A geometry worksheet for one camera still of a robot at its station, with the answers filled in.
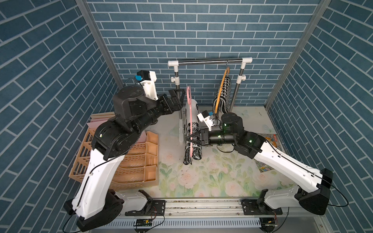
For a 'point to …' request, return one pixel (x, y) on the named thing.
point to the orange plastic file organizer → (139, 167)
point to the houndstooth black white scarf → (224, 100)
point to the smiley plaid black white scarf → (196, 148)
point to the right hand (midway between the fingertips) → (189, 140)
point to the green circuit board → (143, 222)
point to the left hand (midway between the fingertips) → (183, 93)
